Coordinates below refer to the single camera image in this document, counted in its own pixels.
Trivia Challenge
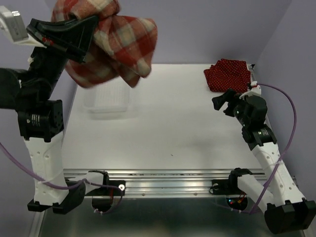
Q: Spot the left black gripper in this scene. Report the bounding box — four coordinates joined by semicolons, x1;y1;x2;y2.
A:
32;10;101;93

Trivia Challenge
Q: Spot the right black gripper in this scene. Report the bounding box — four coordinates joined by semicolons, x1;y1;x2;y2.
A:
211;88;250;127

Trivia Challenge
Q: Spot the red polka dot skirt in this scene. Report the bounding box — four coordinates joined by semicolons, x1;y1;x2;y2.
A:
203;67;251;93
204;59;251;93

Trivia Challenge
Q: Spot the red beige plaid skirt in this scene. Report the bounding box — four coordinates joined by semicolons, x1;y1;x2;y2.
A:
51;0;158;88

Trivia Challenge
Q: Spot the white plastic basket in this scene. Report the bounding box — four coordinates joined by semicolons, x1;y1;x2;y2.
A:
83;80;130;113

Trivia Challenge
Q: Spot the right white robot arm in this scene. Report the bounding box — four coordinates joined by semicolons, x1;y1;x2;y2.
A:
211;89;316;234

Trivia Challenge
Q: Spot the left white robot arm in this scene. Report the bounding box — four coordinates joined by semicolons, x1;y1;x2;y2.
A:
0;16;110;214

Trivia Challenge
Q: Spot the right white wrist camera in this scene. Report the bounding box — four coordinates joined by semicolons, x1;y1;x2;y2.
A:
239;81;262;100

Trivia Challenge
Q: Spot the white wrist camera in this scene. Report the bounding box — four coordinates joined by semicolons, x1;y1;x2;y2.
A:
0;5;38;46
239;81;262;100

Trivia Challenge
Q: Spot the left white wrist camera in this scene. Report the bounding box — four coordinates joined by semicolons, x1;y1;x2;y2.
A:
0;5;38;46

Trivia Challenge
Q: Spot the aluminium rail frame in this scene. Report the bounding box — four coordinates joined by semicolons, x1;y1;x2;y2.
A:
39;64;272;237

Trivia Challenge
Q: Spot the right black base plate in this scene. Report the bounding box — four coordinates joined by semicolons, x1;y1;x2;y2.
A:
209;179;242;196

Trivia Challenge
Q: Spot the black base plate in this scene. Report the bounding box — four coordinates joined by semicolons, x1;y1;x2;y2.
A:
85;180;126;197
209;179;242;196

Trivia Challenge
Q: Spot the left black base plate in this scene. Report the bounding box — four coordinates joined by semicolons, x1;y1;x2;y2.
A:
85;180;126;197

